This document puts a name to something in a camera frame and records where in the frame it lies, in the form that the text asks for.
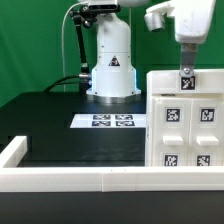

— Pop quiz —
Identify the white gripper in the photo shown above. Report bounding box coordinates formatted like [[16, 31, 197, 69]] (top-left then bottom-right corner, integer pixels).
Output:
[[173, 0, 216, 78]]

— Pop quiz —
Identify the white cabinet box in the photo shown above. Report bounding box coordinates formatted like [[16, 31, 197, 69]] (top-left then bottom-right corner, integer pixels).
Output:
[[143, 91, 224, 168]]

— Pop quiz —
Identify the small white tagged block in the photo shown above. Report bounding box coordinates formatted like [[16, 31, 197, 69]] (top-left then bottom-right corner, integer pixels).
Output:
[[147, 69, 224, 95]]

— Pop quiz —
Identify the white door panel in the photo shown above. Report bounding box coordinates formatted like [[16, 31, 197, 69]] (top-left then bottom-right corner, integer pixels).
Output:
[[155, 98, 190, 167], [189, 98, 224, 166]]

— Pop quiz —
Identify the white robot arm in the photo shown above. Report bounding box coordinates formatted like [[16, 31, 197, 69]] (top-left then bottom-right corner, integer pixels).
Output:
[[86, 0, 216, 104]]

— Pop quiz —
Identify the flat white tagged panel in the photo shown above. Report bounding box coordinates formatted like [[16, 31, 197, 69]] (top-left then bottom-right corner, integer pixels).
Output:
[[70, 114, 146, 128]]

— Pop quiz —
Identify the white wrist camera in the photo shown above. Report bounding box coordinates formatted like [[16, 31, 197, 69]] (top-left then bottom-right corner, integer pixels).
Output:
[[144, 0, 175, 32]]

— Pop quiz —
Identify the black camera on mount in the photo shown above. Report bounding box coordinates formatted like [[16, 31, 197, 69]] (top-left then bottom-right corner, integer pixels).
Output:
[[87, 0, 120, 13]]

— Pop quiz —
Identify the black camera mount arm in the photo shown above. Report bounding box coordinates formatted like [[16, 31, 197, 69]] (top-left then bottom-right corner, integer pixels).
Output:
[[69, 9, 91, 95]]

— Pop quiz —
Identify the white cable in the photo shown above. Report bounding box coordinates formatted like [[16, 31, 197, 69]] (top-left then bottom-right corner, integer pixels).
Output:
[[61, 2, 84, 93]]

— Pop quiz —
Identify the black cable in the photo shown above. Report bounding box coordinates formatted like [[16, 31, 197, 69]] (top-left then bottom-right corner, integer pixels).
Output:
[[43, 74, 92, 94]]

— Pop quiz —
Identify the white U-shaped fence frame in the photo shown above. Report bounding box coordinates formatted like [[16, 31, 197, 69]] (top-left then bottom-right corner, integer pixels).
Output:
[[0, 136, 224, 192]]

